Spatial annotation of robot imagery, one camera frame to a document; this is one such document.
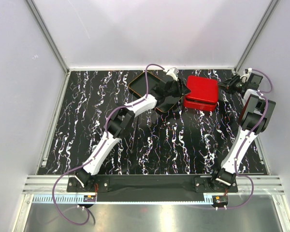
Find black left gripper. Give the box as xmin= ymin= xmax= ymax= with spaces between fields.
xmin=164 ymin=78 xmax=190 ymax=98

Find red chocolate box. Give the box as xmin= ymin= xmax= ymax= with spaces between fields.
xmin=183 ymin=98 xmax=218 ymax=112

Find red box lid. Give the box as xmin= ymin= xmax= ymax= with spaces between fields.
xmin=185 ymin=75 xmax=218 ymax=105

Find metal tweezers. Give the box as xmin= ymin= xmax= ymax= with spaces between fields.
xmin=125 ymin=117 xmax=139 ymax=153

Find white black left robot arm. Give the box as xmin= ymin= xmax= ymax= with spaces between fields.
xmin=74 ymin=79 xmax=191 ymax=191

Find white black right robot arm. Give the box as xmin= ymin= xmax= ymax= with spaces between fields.
xmin=209 ymin=68 xmax=276 ymax=192

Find dark green gold-rimmed tray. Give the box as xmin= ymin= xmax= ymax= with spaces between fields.
xmin=128 ymin=72 xmax=182 ymax=114

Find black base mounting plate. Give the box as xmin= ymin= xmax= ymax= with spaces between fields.
xmin=67 ymin=174 xmax=238 ymax=204

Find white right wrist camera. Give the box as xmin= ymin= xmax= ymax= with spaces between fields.
xmin=240 ymin=68 xmax=252 ymax=83

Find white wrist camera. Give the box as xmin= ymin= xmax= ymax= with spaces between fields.
xmin=240 ymin=68 xmax=252 ymax=83
xmin=163 ymin=67 xmax=179 ymax=81

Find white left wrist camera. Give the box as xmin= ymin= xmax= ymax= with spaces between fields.
xmin=163 ymin=67 xmax=179 ymax=81

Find aluminium frame post right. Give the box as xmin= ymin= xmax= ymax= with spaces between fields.
xmin=234 ymin=0 xmax=280 ymax=71

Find aluminium frame post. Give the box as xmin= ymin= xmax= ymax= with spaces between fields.
xmin=25 ymin=0 xmax=69 ymax=73
xmin=234 ymin=0 xmax=280 ymax=71

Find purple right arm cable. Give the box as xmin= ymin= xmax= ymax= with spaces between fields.
xmin=232 ymin=69 xmax=274 ymax=211

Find aluminium frame post left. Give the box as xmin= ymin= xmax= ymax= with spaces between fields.
xmin=25 ymin=0 xmax=69 ymax=73

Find aluminium front rail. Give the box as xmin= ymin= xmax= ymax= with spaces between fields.
xmin=23 ymin=175 xmax=286 ymax=206

